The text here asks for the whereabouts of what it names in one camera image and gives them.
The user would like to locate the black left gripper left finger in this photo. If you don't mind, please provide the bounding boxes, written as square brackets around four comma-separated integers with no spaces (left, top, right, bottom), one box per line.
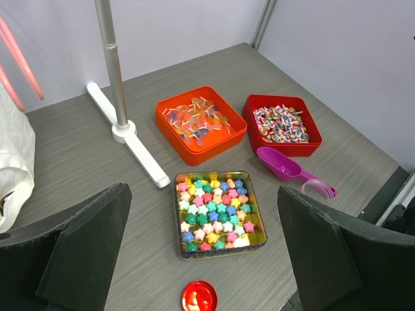
[1,183,132,310]

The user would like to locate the red jar lid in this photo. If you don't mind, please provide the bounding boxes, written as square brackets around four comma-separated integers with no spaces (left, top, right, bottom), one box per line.
[181,280,219,311]

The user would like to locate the orange candy box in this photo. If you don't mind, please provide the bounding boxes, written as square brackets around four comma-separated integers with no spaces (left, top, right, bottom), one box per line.
[155,86,247,166]

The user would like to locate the pink wire hanger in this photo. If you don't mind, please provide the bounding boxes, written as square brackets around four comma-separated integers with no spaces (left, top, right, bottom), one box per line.
[1,18,44,112]

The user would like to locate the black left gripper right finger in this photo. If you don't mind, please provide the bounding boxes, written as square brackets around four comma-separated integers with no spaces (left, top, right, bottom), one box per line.
[278,186,414,310]

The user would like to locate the red lollipop box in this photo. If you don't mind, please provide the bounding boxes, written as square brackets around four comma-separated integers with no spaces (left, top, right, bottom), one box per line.
[243,95,322,157]

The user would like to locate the white clothes rack stand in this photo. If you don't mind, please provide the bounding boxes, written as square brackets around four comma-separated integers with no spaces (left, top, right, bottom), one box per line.
[86,0,171,189]

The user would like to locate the clear plastic jar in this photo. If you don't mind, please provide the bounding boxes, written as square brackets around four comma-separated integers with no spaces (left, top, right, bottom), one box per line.
[296,179,334,205]

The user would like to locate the purple plastic scoop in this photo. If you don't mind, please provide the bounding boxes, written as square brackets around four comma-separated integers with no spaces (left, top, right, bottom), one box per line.
[257,146,338,198]

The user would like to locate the white cloth bag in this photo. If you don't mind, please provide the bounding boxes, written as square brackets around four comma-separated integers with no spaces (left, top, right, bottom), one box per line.
[1,86,36,233]

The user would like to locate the gold tin of star candies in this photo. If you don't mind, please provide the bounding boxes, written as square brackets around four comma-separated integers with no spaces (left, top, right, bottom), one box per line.
[173,171,267,260]

